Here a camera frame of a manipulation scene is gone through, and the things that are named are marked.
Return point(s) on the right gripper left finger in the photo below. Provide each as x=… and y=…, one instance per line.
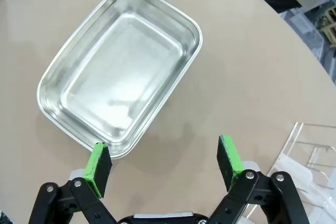
x=98, y=166

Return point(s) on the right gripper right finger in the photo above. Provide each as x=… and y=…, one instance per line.
x=229, y=161

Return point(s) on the clear plastic snap lid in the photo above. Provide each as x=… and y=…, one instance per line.
x=325, y=142
x=296, y=176

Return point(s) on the steel rectangular food container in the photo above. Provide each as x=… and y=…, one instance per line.
x=123, y=72

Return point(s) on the wooden pallet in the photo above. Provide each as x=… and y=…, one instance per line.
x=329, y=27

